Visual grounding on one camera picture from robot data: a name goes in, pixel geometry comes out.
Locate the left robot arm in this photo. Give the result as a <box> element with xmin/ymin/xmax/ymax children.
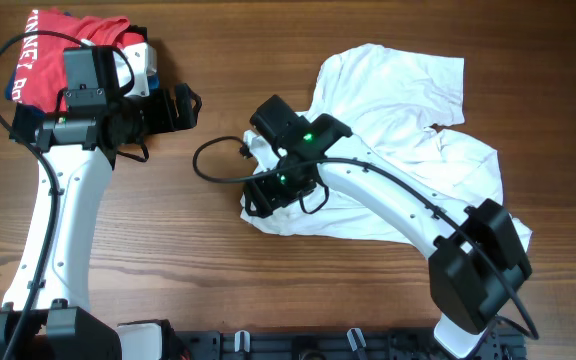
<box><xmin>0</xmin><ymin>46</ymin><xmax>202</xmax><ymax>359</ymax></box>

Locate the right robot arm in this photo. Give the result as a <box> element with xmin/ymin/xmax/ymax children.
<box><xmin>244</xmin><ymin>95</ymin><xmax>532</xmax><ymax>359</ymax></box>

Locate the blue folded garment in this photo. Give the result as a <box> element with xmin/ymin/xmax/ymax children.
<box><xmin>5</xmin><ymin>72</ymin><xmax>160</xmax><ymax>100</ymax></box>

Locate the red folded t-shirt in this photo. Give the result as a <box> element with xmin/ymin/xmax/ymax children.
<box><xmin>11</xmin><ymin>8</ymin><xmax>146</xmax><ymax>112</ymax></box>

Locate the black folded garment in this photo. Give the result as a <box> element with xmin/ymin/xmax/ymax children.
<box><xmin>13</xmin><ymin>25</ymin><xmax>147</xmax><ymax>138</ymax></box>

